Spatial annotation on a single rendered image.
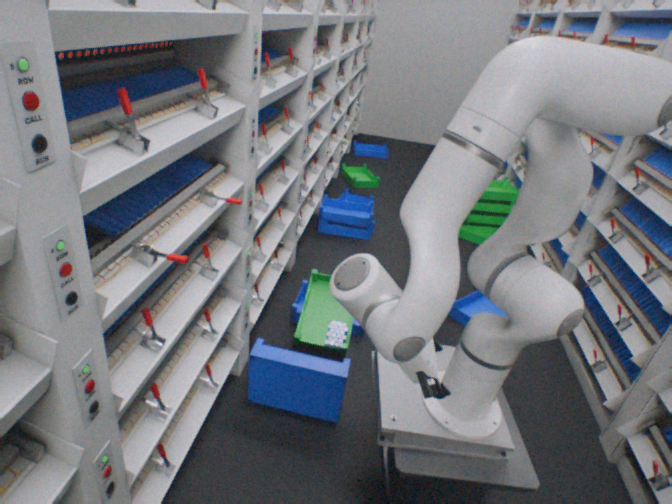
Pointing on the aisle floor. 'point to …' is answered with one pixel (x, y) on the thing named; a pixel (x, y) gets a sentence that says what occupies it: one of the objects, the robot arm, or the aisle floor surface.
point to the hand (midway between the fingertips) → (437, 370)
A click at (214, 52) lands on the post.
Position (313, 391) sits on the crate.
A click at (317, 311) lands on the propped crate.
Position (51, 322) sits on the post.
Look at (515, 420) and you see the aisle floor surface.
